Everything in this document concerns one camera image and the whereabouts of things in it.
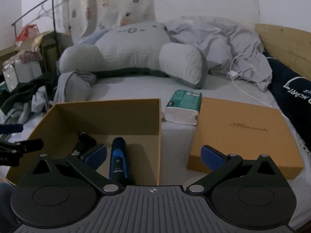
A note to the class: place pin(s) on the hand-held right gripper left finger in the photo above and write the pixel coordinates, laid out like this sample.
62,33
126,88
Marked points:
97,156

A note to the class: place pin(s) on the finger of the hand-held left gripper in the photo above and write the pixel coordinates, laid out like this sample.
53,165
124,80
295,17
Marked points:
29,145
12,128

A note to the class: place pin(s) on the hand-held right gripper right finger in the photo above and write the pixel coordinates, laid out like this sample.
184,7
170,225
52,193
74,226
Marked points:
212,159

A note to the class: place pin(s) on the black clamp mount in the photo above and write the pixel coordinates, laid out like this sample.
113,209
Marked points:
85,139

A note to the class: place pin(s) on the blue electric shaver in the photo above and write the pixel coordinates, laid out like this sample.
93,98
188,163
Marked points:
117,160

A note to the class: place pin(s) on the orange cardboard box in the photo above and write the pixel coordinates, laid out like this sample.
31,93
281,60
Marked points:
109,116

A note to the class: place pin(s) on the black jacket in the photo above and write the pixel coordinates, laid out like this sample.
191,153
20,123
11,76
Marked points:
24,89

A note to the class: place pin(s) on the orange box lid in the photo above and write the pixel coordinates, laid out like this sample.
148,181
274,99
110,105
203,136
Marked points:
243,131

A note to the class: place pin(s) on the plastic covered white case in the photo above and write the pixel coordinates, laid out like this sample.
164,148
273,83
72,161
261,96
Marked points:
21,74

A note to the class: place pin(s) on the green tissue pack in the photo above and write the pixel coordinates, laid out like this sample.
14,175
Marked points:
184,102

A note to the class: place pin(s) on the pile of dark and grey clothes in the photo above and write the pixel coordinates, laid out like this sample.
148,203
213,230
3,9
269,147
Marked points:
70,87

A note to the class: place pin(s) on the pink crumpled cloth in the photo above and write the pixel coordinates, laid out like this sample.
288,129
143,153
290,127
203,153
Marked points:
29,55

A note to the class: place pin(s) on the grey printed bed sheet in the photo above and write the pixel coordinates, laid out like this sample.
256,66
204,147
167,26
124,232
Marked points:
136,87

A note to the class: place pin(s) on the white charger plug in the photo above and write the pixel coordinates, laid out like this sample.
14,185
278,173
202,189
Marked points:
232,75

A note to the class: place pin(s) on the brown cardboard carton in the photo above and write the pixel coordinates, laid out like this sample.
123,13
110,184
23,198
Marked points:
48,43

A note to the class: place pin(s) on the red plastic bag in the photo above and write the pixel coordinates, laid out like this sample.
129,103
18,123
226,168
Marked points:
28,32

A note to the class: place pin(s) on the navy printed blanket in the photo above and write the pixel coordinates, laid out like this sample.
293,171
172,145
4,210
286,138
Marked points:
291,102

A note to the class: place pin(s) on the pale green backrest pillow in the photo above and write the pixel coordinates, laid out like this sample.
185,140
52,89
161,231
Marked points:
133,51

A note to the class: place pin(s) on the grey duvet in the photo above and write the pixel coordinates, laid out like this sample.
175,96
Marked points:
218,41

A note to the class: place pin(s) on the light blue blanket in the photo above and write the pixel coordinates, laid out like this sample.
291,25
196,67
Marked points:
92,37

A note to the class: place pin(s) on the black metal clothes rack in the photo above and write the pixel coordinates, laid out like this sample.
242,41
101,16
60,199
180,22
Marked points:
54,17

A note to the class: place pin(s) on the wooden headboard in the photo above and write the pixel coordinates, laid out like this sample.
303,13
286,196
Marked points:
286,46

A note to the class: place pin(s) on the pineapple print curtain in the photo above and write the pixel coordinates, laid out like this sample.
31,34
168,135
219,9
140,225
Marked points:
109,4

